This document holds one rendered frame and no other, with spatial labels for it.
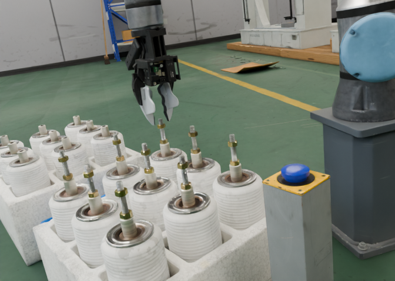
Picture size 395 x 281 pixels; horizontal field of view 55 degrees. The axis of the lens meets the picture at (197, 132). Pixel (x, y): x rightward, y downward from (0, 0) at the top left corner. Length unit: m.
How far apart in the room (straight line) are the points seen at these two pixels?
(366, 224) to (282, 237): 0.37
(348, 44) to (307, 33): 3.33
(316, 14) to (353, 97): 3.24
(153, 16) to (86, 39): 6.26
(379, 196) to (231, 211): 0.35
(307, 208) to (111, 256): 0.29
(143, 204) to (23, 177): 0.43
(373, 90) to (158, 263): 0.54
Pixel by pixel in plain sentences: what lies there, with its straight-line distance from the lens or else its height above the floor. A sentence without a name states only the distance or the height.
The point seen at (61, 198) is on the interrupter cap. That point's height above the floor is 0.25.
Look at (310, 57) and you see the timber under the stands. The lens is 3.71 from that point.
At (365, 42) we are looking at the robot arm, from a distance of 0.69.
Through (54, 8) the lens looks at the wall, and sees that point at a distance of 7.08.
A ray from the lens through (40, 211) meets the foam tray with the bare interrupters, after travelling 1.08.
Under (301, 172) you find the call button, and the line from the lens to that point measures 0.55.
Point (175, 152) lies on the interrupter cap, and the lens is 0.91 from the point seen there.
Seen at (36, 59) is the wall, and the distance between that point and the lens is 7.13.
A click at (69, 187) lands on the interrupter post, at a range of 0.80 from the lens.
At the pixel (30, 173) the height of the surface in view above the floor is 0.23.
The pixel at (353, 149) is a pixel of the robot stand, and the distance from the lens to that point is 0.86.
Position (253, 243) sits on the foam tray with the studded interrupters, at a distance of 0.70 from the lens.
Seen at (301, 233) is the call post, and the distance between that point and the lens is 0.56.
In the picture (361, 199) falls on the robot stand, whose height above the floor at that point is 0.13.
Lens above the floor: 0.56
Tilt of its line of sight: 17 degrees down
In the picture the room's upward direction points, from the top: 8 degrees counter-clockwise
